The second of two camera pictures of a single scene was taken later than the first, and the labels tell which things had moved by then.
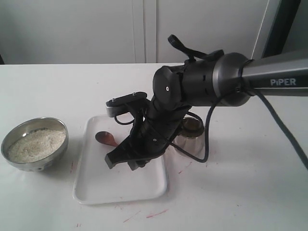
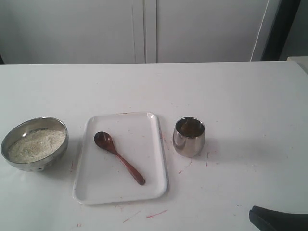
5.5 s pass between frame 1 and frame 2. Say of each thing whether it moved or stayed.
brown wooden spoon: moved
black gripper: moved
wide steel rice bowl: stayed
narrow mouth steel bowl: stayed
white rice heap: stayed
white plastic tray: stayed
